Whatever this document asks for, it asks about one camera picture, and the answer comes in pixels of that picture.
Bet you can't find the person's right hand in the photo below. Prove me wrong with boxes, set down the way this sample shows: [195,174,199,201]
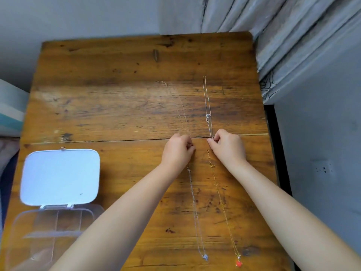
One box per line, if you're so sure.
[207,129,247,170]

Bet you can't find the person's left hand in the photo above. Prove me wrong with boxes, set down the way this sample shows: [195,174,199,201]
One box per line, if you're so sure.
[160,133,196,178]

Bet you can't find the silver necklace with ring pendant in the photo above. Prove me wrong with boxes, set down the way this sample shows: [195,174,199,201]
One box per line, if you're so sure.
[202,76,214,141]

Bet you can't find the thin gold chain necklace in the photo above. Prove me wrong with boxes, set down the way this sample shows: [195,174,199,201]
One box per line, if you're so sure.
[155,80,193,139]

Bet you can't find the person's left forearm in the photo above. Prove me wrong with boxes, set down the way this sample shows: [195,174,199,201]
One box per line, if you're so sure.
[49,162,184,271]

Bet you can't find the person's right forearm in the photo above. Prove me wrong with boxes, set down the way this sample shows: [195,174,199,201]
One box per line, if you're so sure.
[226,160,361,271]

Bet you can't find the clear jewelry box with lid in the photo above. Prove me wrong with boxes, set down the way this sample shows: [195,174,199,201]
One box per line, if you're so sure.
[4,147,105,271]

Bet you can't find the grey curtain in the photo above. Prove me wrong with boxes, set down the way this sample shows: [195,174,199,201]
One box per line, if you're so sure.
[159,0,361,105]

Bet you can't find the pink and blue fabric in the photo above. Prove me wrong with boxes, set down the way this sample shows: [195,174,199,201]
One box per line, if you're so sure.
[0,138,20,223]

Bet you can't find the white and teal storage box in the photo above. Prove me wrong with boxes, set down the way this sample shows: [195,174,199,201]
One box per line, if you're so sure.
[0,78,30,137]

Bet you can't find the silver necklace with blue pendant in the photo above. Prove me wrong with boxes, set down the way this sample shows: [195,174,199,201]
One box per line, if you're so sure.
[186,167,209,262]

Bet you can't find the white wall socket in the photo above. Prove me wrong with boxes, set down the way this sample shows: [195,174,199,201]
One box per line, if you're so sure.
[312,159,337,177]

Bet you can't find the gold necklace with red pendant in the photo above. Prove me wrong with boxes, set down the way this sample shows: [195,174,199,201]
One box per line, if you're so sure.
[207,149,243,268]

